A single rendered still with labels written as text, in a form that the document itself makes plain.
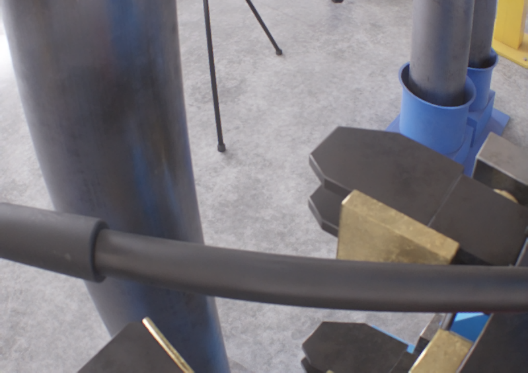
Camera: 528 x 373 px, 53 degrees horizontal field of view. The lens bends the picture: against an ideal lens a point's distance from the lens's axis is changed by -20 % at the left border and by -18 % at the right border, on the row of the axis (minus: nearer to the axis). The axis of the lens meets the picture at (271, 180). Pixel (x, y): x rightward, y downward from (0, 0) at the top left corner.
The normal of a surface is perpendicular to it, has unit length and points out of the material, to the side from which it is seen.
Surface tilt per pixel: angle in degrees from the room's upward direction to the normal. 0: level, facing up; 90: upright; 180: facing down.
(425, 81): 90
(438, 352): 0
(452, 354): 0
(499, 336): 0
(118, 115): 90
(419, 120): 90
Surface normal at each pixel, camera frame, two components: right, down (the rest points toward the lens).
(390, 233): -0.61, 0.57
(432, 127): -0.32, 0.67
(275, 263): -0.04, -0.67
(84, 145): 0.10, 0.70
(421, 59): -0.80, 0.43
